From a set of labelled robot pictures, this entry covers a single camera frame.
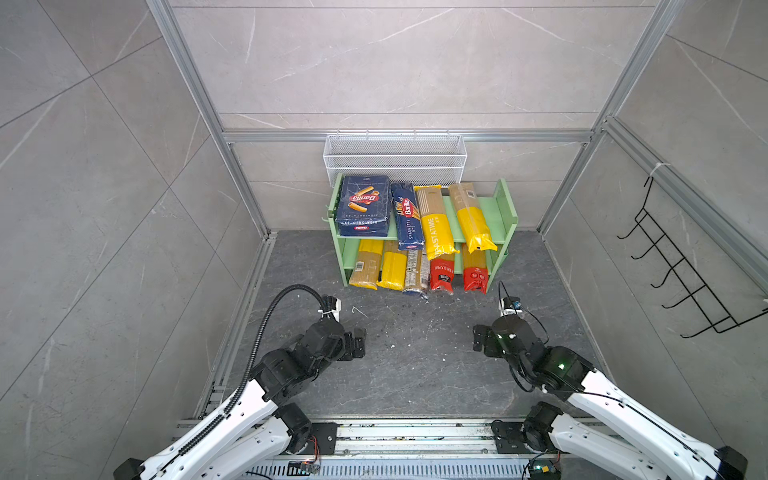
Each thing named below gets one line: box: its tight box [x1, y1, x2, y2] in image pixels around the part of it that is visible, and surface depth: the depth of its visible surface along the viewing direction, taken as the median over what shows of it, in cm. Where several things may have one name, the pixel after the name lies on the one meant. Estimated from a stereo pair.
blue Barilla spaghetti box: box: [391, 182, 424, 251], surface depth 83 cm
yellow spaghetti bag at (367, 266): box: [349, 239, 384, 290], surface depth 92 cm
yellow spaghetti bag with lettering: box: [414, 185, 460, 261], surface depth 83 cm
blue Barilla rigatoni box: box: [336, 175, 391, 237], surface depth 83 cm
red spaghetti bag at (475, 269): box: [462, 244, 489, 295], surface depth 89 cm
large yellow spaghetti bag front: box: [376, 252, 407, 292], surface depth 90 cm
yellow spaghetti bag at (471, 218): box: [449, 183, 498, 254], surface depth 84 cm
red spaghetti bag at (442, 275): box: [430, 259, 455, 293], surface depth 89 cm
